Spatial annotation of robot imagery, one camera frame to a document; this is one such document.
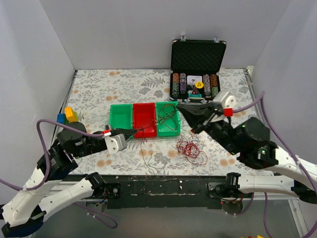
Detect red bin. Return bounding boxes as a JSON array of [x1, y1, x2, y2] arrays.
[[133, 103, 157, 138]]

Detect right green bin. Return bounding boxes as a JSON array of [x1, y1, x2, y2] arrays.
[[155, 102, 181, 137]]

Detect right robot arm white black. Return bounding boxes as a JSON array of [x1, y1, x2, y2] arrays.
[[177, 103, 317, 204]]

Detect wire bundle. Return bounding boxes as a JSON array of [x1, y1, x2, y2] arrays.
[[174, 133, 209, 166]]

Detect black wire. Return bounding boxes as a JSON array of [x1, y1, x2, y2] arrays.
[[133, 109, 179, 176]]

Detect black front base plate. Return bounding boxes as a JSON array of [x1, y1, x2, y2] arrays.
[[76, 175, 256, 210]]

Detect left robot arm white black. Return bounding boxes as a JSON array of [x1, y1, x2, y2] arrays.
[[0, 122, 137, 238]]

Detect floral table mat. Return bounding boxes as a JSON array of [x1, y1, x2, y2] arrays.
[[65, 69, 271, 176]]

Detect left green bin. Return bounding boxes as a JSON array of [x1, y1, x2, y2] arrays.
[[109, 104, 133, 129]]

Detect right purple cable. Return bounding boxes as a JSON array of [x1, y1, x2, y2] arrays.
[[232, 91, 317, 238]]

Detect aluminium frame rail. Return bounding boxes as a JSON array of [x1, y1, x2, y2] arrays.
[[45, 181, 299, 200]]

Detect green bin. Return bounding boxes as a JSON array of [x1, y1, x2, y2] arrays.
[[109, 104, 133, 129], [155, 102, 181, 137]]

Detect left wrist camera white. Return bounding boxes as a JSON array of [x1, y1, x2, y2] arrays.
[[103, 129, 127, 155]]

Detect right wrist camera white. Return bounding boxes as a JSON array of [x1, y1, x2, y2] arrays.
[[212, 91, 237, 117]]

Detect stacked toy bricks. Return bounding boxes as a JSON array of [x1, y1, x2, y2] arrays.
[[56, 107, 78, 125]]

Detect black poker chip case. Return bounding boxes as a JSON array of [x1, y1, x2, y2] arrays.
[[169, 36, 227, 104]]

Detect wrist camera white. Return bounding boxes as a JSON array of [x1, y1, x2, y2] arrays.
[[103, 129, 127, 155], [212, 91, 237, 117]]

